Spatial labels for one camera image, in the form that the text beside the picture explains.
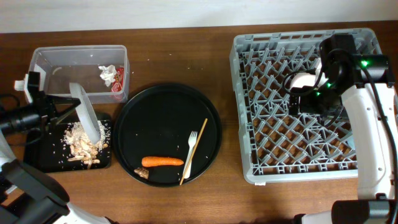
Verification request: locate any grey dishwasher rack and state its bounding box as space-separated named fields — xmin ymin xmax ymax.
xmin=229 ymin=27 xmax=392 ymax=185

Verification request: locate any pile of rice and shells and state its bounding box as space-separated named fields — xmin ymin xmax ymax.
xmin=62 ymin=121 xmax=111 ymax=169

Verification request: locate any clear plastic waste bin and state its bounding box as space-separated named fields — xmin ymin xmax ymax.
xmin=29 ymin=45 xmax=130 ymax=104

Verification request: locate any red snack wrapper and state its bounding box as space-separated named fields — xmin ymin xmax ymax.
xmin=111 ymin=67 xmax=124 ymax=93

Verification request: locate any white plastic fork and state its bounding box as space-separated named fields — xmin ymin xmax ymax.
xmin=183 ymin=131 xmax=198 ymax=179

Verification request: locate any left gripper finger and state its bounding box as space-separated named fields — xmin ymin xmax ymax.
xmin=49 ymin=105 xmax=77 ymax=126
xmin=47 ymin=95 xmax=81 ymax=107

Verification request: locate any right black cable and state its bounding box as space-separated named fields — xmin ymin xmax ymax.
xmin=282 ymin=46 xmax=398 ymax=224

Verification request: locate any white tissue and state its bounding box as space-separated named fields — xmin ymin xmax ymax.
xmin=98 ymin=65 xmax=117 ymax=87

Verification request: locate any black cable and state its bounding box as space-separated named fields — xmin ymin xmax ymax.
xmin=282 ymin=46 xmax=398 ymax=224
xmin=0 ymin=93 xmax=22 ymax=113

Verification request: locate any black round tray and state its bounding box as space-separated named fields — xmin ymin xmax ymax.
xmin=112 ymin=83 xmax=222 ymax=187

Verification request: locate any black rectangular tray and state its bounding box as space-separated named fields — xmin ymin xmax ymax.
xmin=23 ymin=112 xmax=112 ymax=173

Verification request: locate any brown food scrap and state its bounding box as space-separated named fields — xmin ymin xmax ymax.
xmin=134 ymin=167 xmax=149 ymax=179

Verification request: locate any orange carrot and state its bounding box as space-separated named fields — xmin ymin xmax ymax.
xmin=141 ymin=156 xmax=184 ymax=167

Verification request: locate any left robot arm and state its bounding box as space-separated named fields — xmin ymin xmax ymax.
xmin=1 ymin=72 xmax=112 ymax=224

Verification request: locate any grey plate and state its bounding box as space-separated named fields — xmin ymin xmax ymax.
xmin=69 ymin=83 xmax=101 ymax=144

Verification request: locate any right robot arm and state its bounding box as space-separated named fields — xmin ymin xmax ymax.
xmin=282 ymin=34 xmax=397 ymax=223

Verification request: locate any left black cable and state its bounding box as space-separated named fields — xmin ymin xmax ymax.
xmin=0 ymin=93 xmax=22 ymax=113

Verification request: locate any wooden chopstick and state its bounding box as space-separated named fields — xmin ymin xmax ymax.
xmin=179 ymin=118 xmax=208 ymax=185

